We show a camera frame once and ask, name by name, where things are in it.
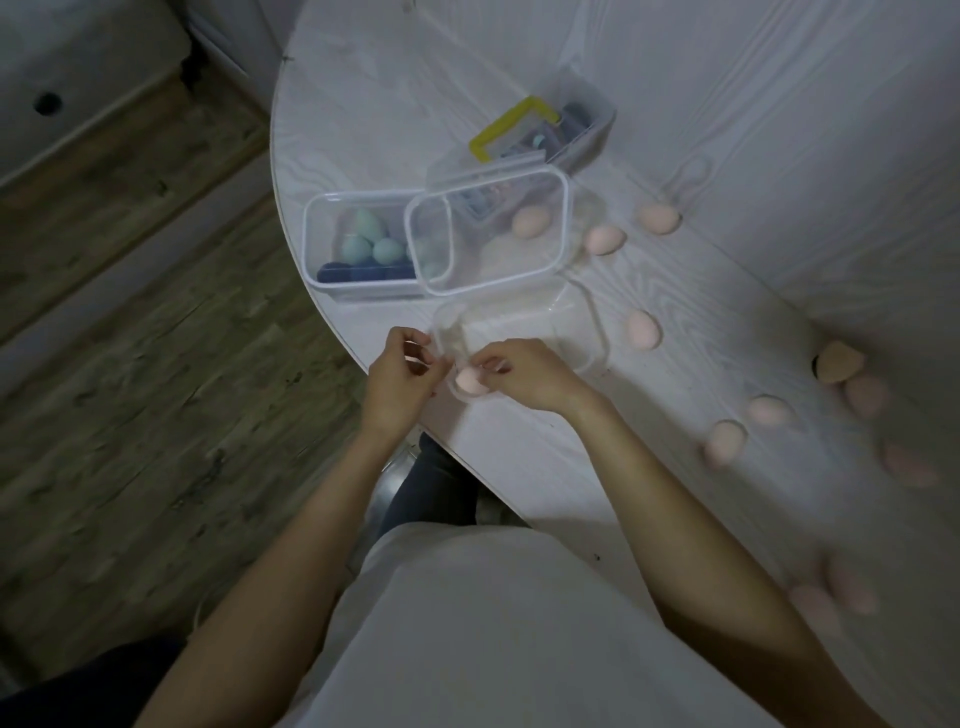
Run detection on dark trousers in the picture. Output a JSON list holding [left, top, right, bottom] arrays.
[[378, 433, 481, 538]]

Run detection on person's right forearm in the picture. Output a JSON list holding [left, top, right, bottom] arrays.
[[566, 386, 895, 728]]

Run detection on beige cut makeup sponge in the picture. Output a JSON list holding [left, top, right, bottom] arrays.
[[812, 340, 866, 386]]

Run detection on black chair seat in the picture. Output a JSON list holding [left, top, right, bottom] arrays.
[[0, 636, 189, 728]]

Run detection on white shirt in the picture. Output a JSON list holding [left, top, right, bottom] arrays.
[[273, 520, 783, 728]]

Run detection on small clear plastic container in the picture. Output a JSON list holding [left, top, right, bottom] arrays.
[[433, 287, 609, 404]]

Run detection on grey cabinet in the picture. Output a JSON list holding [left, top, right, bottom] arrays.
[[0, 0, 198, 190]]

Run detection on clear box with yellow handle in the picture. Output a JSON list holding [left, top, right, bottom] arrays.
[[426, 66, 618, 220]]

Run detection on person's left hand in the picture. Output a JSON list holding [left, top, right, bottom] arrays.
[[363, 325, 456, 445]]

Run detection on clear rectangular plastic container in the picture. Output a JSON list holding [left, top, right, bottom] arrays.
[[302, 189, 453, 300], [403, 164, 573, 298]]

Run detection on dark blue powder puff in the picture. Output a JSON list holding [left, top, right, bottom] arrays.
[[315, 260, 418, 285]]

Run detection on metal table leg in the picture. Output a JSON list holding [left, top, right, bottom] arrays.
[[358, 442, 421, 560]]

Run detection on person's left forearm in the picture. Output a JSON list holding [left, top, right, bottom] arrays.
[[135, 423, 425, 728]]

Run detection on person's right hand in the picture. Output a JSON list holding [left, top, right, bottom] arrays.
[[475, 337, 597, 418]]

